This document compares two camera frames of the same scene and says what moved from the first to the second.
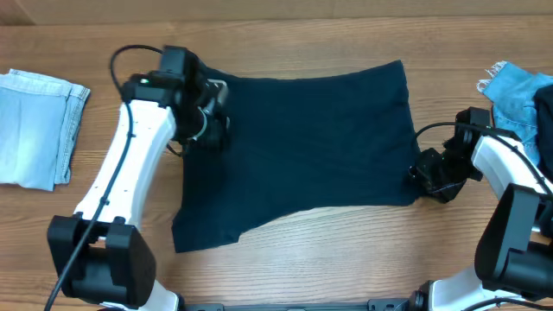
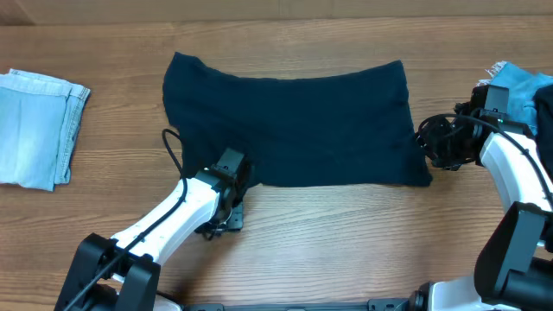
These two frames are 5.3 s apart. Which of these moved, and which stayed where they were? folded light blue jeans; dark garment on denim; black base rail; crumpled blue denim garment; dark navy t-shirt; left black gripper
Moved: left black gripper; dark navy t-shirt
Stayed: dark garment on denim; black base rail; crumpled blue denim garment; folded light blue jeans
